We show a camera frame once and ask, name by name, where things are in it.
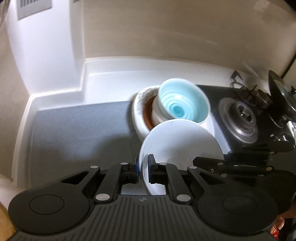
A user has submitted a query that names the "brown round plate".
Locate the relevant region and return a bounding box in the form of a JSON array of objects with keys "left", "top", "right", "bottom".
[{"left": 143, "top": 96, "right": 156, "bottom": 131}]

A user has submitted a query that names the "large white floral plate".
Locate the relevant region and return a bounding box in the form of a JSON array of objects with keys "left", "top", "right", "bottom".
[{"left": 131, "top": 85, "right": 217, "bottom": 142}]

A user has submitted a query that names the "light blue glazed bowl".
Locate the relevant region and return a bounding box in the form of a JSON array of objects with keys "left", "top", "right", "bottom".
[{"left": 157, "top": 78, "right": 211, "bottom": 123}]

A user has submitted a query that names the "cream plastic bowl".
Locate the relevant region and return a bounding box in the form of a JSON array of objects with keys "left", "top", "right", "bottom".
[{"left": 151, "top": 96, "right": 173, "bottom": 126}]

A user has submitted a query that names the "grey dish mat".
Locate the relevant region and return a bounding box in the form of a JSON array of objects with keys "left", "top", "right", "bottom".
[{"left": 30, "top": 101, "right": 141, "bottom": 187}]

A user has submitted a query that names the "near gas burner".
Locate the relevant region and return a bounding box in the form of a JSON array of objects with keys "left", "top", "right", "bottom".
[{"left": 218, "top": 97, "right": 258, "bottom": 144}]

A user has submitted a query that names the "black gas stove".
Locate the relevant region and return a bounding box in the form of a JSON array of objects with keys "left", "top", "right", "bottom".
[{"left": 199, "top": 85, "right": 295, "bottom": 154}]

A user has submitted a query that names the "black pan support grate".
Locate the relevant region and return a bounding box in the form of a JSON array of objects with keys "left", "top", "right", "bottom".
[{"left": 230, "top": 70, "right": 272, "bottom": 108}]

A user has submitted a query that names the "black wok with lid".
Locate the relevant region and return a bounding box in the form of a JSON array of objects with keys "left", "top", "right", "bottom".
[{"left": 268, "top": 70, "right": 295, "bottom": 123}]

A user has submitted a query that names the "grey vent grille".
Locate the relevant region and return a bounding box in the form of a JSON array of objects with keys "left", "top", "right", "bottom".
[{"left": 16, "top": 0, "right": 52, "bottom": 20}]

